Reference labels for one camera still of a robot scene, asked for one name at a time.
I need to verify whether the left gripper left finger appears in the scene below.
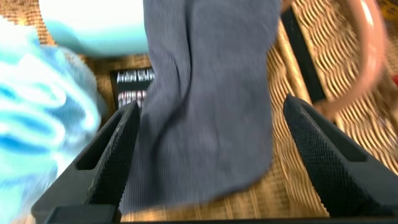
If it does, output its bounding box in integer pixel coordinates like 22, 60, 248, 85
30, 101, 141, 224

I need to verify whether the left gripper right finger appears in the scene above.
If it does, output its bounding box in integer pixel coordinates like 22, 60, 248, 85
282, 95, 398, 218

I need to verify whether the blue mesh bath sponge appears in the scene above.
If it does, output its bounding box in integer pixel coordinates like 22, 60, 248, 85
0, 15, 108, 224

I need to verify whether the black face wash tube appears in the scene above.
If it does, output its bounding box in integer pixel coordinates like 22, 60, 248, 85
109, 67, 155, 110

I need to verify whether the grey towel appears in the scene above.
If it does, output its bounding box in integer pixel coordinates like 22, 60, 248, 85
119, 0, 282, 215

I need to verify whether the woven wicker basket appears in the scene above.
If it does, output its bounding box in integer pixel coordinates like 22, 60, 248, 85
292, 0, 398, 175
0, 0, 388, 224

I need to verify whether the pale blue cup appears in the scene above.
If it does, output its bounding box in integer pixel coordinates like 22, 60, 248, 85
39, 0, 150, 58

